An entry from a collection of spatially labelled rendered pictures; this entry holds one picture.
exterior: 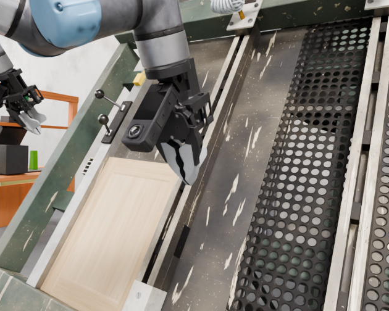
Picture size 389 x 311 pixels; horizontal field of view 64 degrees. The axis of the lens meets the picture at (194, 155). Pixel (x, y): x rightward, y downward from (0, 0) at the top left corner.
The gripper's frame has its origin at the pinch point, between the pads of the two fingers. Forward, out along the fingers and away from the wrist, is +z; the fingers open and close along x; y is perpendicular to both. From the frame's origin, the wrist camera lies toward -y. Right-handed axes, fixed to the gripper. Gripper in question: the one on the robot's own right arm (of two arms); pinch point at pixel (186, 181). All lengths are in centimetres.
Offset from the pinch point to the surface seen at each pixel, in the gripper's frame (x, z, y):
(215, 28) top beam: 34, -16, 83
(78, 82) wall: 458, 64, 326
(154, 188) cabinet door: 33.0, 22.6, 23.4
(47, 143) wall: 545, 166, 272
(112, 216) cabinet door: 45, 29, 13
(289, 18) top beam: 4, -15, 83
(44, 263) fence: 61, 37, -5
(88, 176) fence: 62, 21, 22
